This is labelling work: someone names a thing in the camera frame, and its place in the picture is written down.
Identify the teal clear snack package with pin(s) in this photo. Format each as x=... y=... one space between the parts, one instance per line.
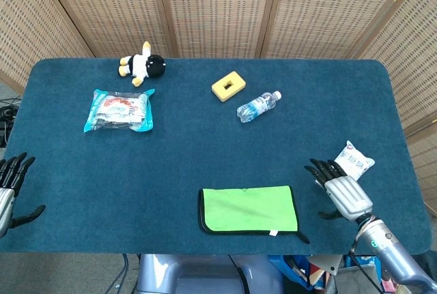
x=116 y=111

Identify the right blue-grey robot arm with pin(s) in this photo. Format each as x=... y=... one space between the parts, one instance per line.
x=392 y=251

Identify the blue plastic bin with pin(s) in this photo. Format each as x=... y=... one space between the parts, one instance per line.
x=283 y=268

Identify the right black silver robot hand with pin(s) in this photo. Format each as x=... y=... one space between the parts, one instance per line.
x=348 y=196

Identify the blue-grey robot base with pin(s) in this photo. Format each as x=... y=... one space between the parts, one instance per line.
x=198 y=273

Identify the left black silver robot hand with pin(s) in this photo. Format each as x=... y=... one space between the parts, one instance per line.
x=7 y=198

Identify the yellow sponge with hole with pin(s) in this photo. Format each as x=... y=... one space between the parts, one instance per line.
x=238 y=80

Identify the woven wicker folding screen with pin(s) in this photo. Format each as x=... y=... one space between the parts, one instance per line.
x=218 y=7

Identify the grey and green cloth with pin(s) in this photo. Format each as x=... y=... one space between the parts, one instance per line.
x=246 y=208

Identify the grey folded cloth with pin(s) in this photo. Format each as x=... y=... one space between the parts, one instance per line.
x=351 y=280

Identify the white blue-print snack bag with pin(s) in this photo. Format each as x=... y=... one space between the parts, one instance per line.
x=357 y=162

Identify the clear plastic water bottle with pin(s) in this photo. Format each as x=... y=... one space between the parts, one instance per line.
x=256 y=107

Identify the blue felt table cover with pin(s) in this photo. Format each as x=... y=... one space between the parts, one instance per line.
x=136 y=171

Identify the black white yellow plush toy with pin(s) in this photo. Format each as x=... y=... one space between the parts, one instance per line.
x=140 y=63

